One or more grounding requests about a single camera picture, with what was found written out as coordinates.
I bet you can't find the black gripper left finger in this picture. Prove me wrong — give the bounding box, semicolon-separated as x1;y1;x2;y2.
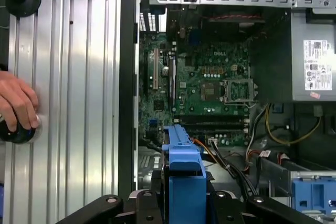
54;170;165;224

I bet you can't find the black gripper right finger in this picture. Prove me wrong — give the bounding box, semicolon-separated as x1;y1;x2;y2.
205;171;317;224

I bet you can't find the hard disk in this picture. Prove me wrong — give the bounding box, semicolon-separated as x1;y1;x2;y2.
160;124;216;224

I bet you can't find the round black tool blue ring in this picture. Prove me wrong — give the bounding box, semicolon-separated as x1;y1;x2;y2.
0;115;43;145

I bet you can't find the grey metal disk bay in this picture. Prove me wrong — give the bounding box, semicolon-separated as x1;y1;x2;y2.
258;155;336;224

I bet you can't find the blue disk carrier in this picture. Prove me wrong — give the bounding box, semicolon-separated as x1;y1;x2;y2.
290;177;336;215

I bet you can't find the person's hand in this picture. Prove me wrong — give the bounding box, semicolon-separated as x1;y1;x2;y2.
0;70;40;133

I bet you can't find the thin metal locking lever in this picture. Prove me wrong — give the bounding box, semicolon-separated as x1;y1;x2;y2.
243;81;261;109

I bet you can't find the CPU socket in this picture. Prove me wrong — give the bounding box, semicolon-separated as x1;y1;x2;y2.
200;80;224;103

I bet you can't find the metal socket cover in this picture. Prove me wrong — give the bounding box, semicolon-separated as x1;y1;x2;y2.
223;78;255;104

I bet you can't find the black expansion slot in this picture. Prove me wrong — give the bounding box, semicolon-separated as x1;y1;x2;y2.
167;55;177;107

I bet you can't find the black open PC case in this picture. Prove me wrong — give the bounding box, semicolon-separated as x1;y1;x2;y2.
118;0;336;224

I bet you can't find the white expansion slot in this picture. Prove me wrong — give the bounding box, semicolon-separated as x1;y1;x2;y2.
154;47;160;90

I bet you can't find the green motherboard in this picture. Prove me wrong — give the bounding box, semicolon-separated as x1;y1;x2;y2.
138;31;252;148

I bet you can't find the grey power supply unit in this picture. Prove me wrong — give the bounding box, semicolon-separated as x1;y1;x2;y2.
289;8;336;103

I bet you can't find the black wire bundle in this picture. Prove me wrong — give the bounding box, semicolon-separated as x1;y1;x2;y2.
209;142;261;201

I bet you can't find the orange wire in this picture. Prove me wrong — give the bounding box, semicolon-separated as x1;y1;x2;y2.
192;138;222;165

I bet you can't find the grey white wire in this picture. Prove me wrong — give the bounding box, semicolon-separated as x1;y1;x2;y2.
245;108;269;157

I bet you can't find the yellow wire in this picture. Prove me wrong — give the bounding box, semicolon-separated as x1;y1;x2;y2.
264;102;322;145

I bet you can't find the red wire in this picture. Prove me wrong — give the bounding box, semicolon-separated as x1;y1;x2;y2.
207;15;264;22

